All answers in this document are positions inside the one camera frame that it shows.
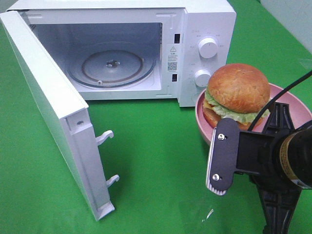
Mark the burger with lettuce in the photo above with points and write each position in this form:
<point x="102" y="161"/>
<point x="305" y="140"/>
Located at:
<point x="237" y="91"/>

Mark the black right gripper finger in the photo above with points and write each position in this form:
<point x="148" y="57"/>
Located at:
<point x="279" y="119"/>
<point x="278" y="199"/>

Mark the white microwave oven body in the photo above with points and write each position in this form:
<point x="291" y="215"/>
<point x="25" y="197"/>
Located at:
<point x="175" y="26"/>

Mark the glass microwave turntable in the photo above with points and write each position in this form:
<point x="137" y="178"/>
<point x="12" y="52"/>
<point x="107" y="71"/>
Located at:
<point x="112" y="64"/>

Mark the large white upper knob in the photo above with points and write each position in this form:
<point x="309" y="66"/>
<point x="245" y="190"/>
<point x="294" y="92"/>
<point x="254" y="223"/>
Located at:
<point x="208" y="47"/>

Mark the small white lower knob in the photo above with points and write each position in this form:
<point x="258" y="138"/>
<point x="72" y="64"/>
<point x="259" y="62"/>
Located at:
<point x="202" y="77"/>

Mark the white microwave door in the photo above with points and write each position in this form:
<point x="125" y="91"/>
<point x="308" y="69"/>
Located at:
<point x="65" y="113"/>

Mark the round door release button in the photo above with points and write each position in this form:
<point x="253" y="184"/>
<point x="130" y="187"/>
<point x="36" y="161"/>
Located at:
<point x="195" y="97"/>

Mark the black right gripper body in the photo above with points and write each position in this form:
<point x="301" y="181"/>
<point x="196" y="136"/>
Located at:
<point x="277" y="160"/>

